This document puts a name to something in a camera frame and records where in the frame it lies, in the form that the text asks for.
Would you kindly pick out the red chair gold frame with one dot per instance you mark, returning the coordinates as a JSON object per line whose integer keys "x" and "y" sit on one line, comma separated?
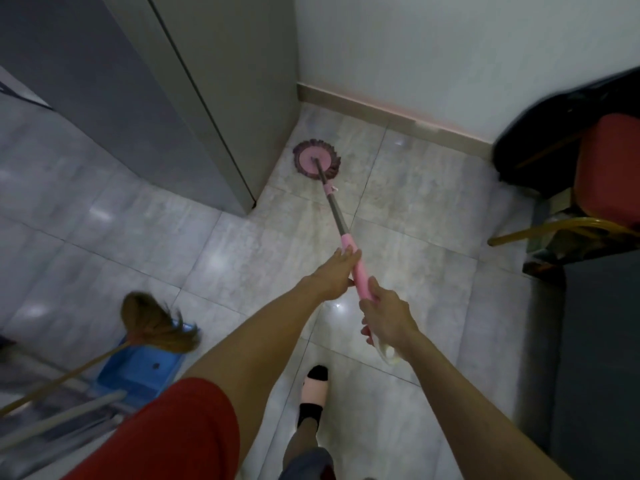
{"x": 610, "y": 159}

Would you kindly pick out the black bag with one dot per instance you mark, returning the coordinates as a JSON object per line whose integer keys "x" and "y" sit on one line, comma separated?
{"x": 540, "y": 139}

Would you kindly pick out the dark grey furniture block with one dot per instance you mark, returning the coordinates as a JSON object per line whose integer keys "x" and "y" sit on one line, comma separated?
{"x": 600, "y": 369}

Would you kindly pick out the person's left forearm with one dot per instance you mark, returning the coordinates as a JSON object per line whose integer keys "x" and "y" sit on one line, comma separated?
{"x": 260, "y": 354}

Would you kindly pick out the person's right black sock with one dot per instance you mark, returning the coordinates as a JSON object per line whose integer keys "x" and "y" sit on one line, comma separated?
{"x": 308, "y": 414}

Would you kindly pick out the grey refrigerator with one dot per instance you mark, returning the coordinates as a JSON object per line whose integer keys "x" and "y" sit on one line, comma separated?
{"x": 150, "y": 94}

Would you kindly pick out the person's right hand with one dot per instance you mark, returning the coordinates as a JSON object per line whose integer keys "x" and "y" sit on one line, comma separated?
{"x": 390, "y": 322}

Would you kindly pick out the pink spin mop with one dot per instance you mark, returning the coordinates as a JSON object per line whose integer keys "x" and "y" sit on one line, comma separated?
{"x": 315, "y": 157}

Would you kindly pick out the blue plastic dustpan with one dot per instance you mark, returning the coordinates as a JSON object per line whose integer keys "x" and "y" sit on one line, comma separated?
{"x": 135, "y": 369}

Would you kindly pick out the person's right pink slipper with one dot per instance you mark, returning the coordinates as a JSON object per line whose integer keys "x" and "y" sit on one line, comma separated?
{"x": 316, "y": 392}

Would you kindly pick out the person's right forearm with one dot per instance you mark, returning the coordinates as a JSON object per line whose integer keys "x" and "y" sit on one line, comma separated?
{"x": 465, "y": 414}

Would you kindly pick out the person's right leg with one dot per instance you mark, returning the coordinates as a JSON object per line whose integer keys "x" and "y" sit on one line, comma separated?
{"x": 300, "y": 439}

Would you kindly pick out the person's left hand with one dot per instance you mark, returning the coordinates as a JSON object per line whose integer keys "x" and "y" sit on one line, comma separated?
{"x": 337, "y": 274}

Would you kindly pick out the patched blue jeans shorts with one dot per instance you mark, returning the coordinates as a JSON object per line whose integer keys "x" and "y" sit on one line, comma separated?
{"x": 312, "y": 467}

